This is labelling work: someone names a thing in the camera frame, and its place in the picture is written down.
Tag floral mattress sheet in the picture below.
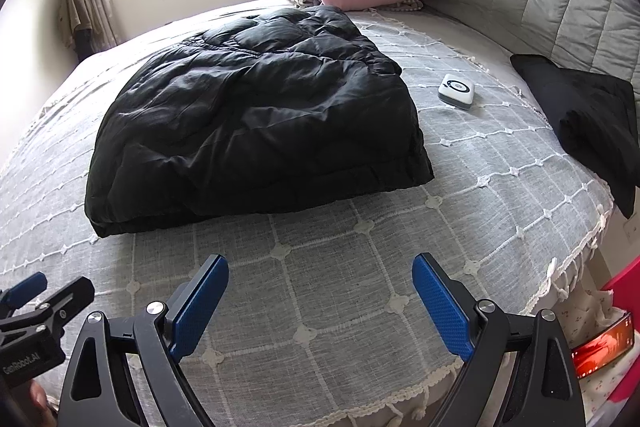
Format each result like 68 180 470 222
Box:
545 287 631 427

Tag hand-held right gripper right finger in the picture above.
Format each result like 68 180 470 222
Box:
411 252 586 427

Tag person's left hand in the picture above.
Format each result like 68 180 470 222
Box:
27 381 57 427

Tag phone with red screen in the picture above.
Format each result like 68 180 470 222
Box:
571 311 636 379

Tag black quilted puffer jacket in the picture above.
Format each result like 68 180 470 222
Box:
85 5 435 238

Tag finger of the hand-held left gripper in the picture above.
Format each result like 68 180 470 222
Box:
0 272 49 309
0 277 96 348

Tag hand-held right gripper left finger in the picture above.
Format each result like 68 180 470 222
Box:
57 253 231 427

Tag hanging brown clothes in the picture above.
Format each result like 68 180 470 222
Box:
59 0 96 60

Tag folded black cloth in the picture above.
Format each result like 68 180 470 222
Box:
510 53 640 219

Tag pink box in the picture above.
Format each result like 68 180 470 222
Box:
600 257 640 408

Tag small white device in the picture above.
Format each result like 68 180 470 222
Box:
437 74 476 110

